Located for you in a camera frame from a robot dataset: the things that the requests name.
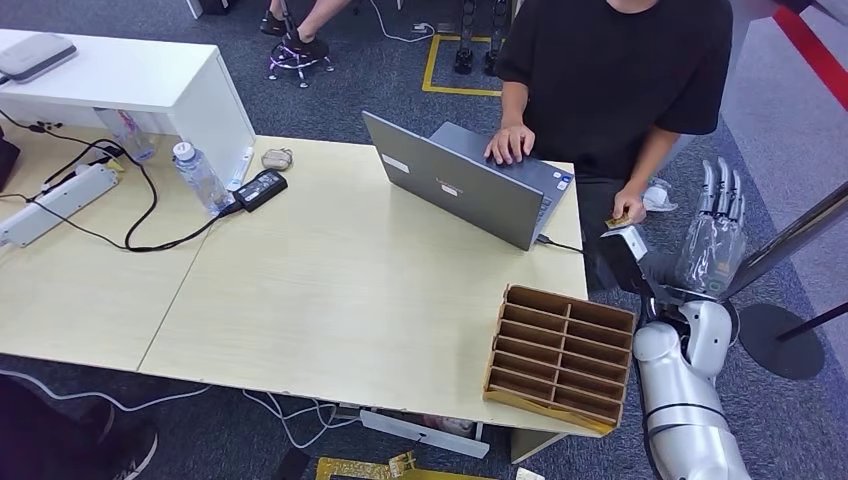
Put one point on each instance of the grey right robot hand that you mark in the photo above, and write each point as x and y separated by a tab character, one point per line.
712	245

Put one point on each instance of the person's right hand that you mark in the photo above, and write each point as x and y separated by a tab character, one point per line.
510	142

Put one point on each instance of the person's left hand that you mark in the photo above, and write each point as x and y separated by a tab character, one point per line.
629	205

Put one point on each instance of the small yellow card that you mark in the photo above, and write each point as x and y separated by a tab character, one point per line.
618	222

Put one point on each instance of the person's right forearm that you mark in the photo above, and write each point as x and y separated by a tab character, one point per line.
515	106

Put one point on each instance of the person's left forearm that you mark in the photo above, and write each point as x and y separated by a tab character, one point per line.
652	162

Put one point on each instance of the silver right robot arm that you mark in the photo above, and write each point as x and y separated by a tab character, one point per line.
682	397

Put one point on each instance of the person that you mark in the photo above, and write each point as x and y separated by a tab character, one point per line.
609	73

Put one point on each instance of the wooden slotted card organizer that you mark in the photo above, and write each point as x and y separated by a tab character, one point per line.
563	358

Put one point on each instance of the seated person's legs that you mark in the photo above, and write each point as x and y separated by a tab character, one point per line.
311	16

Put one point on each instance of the person's black shoe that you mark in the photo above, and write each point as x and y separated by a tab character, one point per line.
60	437

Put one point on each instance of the white shoe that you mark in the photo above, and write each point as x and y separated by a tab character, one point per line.
659	197

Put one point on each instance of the grey laptop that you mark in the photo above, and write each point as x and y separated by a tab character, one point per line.
457	192

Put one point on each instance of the black robot legs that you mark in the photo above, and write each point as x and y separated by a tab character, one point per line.
465	40

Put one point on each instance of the black round stanchion base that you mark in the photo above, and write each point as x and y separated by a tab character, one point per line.
775	354

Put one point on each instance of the black stanchion pole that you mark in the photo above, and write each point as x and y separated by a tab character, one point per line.
815	322

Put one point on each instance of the red floor tape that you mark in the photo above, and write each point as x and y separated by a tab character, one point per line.
815	56

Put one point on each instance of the wheeled stool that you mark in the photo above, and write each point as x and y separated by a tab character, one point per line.
298	60

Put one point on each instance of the grey earbuds case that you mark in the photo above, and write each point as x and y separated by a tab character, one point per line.
277	160

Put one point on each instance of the black power adapter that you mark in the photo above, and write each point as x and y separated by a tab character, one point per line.
262	190

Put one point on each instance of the desk leg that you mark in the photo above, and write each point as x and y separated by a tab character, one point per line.
530	445

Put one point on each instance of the white strip beside cabinet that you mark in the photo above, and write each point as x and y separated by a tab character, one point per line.
240	169

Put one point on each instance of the white bar under desk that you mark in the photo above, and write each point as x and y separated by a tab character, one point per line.
424	434

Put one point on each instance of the clear bottle with white cap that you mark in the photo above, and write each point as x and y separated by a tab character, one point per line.
199	175

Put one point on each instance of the yellow cardboard piece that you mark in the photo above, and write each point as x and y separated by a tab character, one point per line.
358	469

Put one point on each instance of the clear bottle with pink label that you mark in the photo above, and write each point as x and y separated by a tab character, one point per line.
131	136

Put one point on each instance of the white cabinet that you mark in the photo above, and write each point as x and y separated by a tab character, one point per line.
132	76

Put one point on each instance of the white power strip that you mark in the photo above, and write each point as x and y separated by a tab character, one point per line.
60	202

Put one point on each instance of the flat grey device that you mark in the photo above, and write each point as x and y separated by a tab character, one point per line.
33	56

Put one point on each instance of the dark object at desk edge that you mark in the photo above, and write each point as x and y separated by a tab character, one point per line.
6	159

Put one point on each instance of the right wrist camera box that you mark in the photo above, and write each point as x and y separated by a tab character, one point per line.
623	255

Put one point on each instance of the chrome stanchion post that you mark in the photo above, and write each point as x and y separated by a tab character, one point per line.
788	242

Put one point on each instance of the yellow floor tape frame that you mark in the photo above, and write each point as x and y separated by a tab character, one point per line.
430	66

